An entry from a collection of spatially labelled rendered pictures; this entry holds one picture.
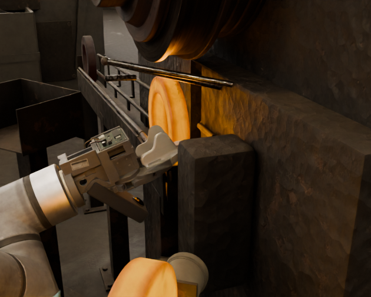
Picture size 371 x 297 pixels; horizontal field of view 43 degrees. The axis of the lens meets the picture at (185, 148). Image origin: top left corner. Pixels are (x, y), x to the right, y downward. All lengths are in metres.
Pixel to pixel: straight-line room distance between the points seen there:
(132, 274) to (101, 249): 1.45
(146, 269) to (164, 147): 0.34
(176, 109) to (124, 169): 0.15
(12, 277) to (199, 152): 0.29
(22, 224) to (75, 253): 1.16
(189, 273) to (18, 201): 0.29
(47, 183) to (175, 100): 0.26
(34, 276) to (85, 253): 1.20
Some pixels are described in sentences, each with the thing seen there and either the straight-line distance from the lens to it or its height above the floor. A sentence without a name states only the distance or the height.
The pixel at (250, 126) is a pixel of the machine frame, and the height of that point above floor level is 0.82.
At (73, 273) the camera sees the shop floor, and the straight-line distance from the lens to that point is 1.79.
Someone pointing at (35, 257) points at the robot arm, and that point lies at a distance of 0.72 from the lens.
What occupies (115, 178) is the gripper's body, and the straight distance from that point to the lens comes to 0.74.
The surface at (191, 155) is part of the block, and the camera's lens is 0.65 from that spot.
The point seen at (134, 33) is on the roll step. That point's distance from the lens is 0.86.
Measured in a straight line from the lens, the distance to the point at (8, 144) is 1.31.
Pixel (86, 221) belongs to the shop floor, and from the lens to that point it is 2.08.
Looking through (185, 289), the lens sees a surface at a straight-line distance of 0.54.
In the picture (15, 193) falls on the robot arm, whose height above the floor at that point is 0.72.
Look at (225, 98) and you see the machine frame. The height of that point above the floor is 0.84.
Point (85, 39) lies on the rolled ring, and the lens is 1.91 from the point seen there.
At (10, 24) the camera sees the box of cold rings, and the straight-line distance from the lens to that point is 3.21.
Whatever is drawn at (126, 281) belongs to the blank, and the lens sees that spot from 0.43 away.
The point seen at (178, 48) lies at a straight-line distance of 0.77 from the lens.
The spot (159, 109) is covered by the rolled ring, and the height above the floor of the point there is 0.76.
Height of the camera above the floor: 1.05
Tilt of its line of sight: 22 degrees down
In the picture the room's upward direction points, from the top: straight up
